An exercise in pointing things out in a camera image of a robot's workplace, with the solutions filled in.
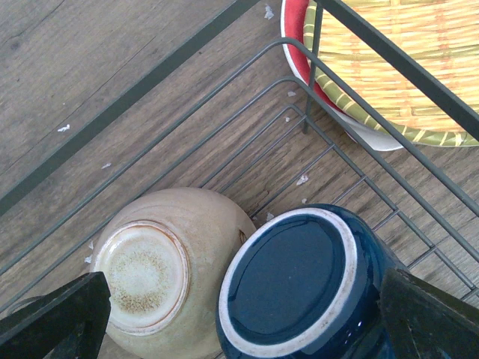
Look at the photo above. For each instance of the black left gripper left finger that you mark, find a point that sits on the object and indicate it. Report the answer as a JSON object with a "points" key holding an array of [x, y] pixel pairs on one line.
{"points": [[69, 322]]}

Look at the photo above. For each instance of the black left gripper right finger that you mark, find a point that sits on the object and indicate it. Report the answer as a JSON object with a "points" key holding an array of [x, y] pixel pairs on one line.
{"points": [[423, 321]]}

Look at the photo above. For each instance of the dark blue ceramic mug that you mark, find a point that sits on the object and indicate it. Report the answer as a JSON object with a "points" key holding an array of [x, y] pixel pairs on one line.
{"points": [[306, 285]]}

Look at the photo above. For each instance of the beige ceramic bowl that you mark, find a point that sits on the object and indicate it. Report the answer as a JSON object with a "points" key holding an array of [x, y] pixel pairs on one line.
{"points": [[164, 257]]}

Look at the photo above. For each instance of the yellow woven pattern plate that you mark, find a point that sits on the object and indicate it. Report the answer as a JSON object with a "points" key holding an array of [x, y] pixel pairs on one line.
{"points": [[411, 66]]}

